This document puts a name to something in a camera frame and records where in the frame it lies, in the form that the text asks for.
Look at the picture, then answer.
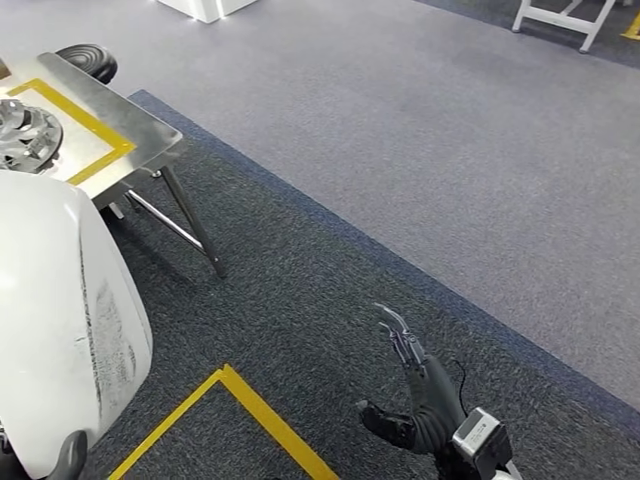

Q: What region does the white curved body panel part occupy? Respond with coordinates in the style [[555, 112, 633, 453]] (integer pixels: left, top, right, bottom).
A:
[[0, 170, 154, 480]]

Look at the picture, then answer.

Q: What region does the silver wheel hub cap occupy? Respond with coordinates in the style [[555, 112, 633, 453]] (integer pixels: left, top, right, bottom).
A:
[[0, 97, 64, 175]]

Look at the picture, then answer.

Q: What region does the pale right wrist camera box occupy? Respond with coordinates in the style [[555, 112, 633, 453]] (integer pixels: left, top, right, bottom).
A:
[[451, 406, 514, 480]]

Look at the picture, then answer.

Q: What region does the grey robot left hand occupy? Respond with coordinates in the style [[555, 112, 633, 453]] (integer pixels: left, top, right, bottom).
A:
[[0, 427, 90, 480]]

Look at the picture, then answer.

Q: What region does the yellow tape on workbench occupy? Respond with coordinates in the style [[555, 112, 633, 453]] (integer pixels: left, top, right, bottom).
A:
[[5, 78, 137, 187]]

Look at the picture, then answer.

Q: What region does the black ribbed round stool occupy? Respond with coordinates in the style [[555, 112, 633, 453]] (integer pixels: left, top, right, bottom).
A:
[[54, 43, 119, 86]]

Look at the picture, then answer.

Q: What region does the stainless steel workbench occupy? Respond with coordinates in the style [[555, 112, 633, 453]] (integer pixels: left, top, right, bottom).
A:
[[0, 51, 229, 280]]

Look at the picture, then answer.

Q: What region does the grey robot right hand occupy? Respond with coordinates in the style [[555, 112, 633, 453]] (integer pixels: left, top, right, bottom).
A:
[[356, 302, 469, 458]]

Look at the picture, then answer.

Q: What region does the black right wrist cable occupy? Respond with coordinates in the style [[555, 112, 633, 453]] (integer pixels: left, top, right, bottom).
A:
[[450, 360, 469, 415]]

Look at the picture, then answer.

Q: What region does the white metal table frame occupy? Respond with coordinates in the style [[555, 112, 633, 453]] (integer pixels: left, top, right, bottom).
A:
[[511, 0, 618, 54]]

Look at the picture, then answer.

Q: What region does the white cabinet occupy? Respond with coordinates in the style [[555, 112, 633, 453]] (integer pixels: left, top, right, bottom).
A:
[[157, 0, 260, 25]]

